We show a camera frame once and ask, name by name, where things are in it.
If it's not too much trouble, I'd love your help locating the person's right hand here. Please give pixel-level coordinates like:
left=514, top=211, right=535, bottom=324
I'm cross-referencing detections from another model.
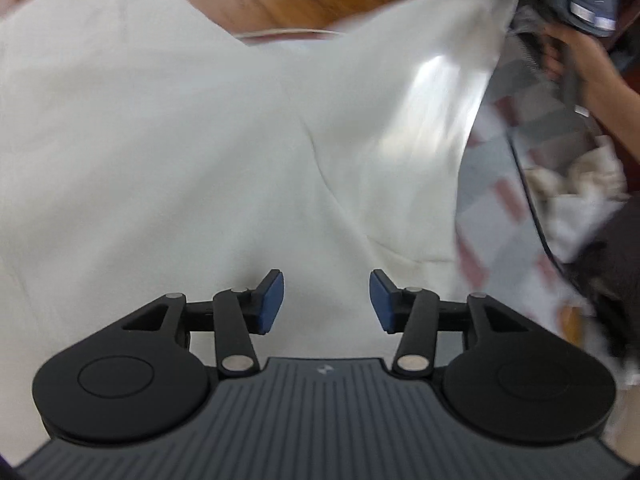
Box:
left=542, top=22, right=618, bottom=111

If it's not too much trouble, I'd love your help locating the cream garment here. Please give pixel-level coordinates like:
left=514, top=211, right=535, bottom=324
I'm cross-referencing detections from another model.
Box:
left=525, top=140, right=628, bottom=201

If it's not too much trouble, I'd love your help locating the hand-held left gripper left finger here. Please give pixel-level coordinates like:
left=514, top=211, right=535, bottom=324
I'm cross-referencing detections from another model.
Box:
left=122, top=269, right=285, bottom=375

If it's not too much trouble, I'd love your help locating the person's right forearm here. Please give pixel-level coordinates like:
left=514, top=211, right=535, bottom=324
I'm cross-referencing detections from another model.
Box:
left=585, top=75, right=640, bottom=161

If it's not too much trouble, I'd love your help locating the white garment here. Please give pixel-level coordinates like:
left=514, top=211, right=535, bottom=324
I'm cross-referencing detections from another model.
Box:
left=545, top=190, right=626, bottom=261

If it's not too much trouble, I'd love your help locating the dark brown garment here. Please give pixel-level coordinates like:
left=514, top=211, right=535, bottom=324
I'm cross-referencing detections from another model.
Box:
left=565, top=200, right=640, bottom=361

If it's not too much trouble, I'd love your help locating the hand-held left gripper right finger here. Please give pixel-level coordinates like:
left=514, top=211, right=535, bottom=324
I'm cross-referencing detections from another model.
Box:
left=370, top=269, right=531, bottom=376

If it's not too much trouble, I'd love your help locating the white zip jacket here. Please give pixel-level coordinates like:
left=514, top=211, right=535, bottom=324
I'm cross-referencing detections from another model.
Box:
left=0, top=0, right=521, bottom=466

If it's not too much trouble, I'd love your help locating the checkered rug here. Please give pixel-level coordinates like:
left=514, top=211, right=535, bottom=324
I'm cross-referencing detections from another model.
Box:
left=235, top=27, right=606, bottom=351

